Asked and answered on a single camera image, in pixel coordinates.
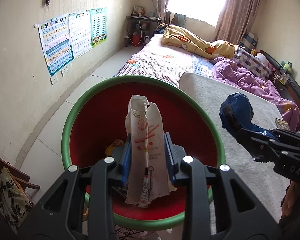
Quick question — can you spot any yellow Sable snack bag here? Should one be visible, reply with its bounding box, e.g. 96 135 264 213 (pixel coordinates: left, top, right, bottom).
105 139 125 156

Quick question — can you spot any blue foil bag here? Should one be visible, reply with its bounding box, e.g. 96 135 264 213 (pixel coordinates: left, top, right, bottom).
219 92 267 139

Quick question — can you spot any smartphone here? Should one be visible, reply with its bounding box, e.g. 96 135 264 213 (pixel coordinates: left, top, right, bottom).
275 118 290 131

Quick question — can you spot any red bin with green rim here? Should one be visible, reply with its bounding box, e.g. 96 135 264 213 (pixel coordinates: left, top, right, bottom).
61 75 226 231

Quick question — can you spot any dark headboard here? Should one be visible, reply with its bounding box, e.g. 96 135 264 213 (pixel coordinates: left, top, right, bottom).
258 49 300 128

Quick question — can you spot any green plush toy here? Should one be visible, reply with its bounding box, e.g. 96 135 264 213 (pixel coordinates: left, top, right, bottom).
281 61 293 74

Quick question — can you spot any plaid pillow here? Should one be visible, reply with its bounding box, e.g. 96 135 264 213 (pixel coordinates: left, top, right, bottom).
234 46 271 80

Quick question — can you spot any purple quilt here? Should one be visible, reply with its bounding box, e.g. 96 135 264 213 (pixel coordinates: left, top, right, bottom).
211 57 300 131

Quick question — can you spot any pink patterned bed sheet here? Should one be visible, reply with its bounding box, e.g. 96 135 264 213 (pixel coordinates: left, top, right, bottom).
116 34 213 87

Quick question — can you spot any blue striped pillow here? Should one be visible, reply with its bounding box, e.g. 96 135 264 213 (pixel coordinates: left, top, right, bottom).
239 32 258 53

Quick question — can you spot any yellow quilt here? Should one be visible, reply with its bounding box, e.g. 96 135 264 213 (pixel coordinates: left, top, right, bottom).
161 25 238 60

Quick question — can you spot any floral cushion chair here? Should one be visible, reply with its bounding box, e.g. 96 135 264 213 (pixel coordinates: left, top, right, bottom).
0 158 40 239

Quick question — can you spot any red bucket under table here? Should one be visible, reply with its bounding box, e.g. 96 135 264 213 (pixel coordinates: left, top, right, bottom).
132 32 142 47

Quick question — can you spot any dark side table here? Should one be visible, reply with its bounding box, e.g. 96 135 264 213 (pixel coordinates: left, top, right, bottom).
124 15 162 47

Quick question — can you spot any right pink curtain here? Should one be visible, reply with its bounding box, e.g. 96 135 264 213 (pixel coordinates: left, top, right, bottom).
212 0 261 44

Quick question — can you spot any left wall chart poster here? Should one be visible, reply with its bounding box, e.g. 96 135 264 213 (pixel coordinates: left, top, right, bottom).
38 14 74 76

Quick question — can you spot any wall chart poster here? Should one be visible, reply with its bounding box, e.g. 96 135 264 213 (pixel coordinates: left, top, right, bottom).
68 10 91 59
38 14 74 76

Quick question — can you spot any right green wall poster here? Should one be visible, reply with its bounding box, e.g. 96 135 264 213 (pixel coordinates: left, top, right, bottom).
89 8 107 48

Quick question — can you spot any middle wall chart poster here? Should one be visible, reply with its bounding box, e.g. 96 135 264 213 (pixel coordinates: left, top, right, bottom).
68 10 91 59

